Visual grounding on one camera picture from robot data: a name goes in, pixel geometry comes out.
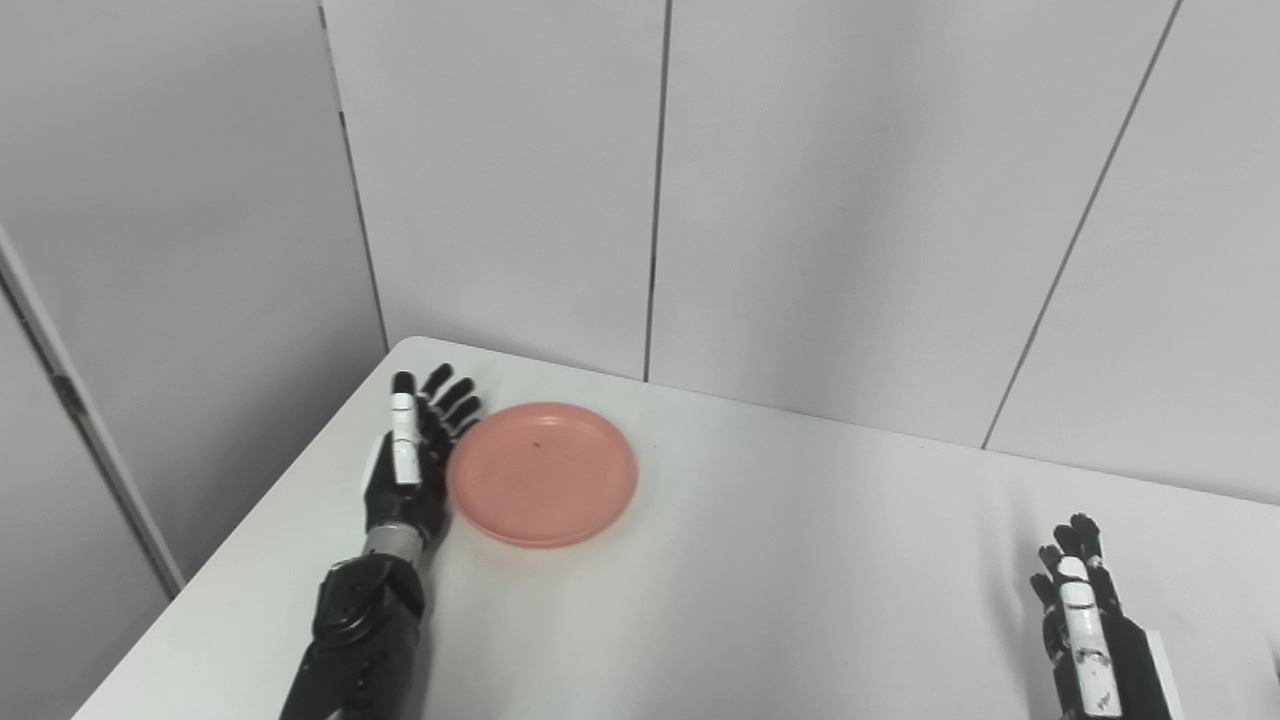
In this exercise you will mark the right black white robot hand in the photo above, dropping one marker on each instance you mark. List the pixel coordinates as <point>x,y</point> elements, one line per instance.
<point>1095,640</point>

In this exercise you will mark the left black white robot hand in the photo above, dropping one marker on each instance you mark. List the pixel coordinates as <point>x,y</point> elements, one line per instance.
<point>405,480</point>

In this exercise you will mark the pink round plate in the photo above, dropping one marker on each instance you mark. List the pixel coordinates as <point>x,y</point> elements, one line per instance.
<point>542,474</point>

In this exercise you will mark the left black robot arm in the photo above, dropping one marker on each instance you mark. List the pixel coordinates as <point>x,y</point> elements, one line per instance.
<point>360,630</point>

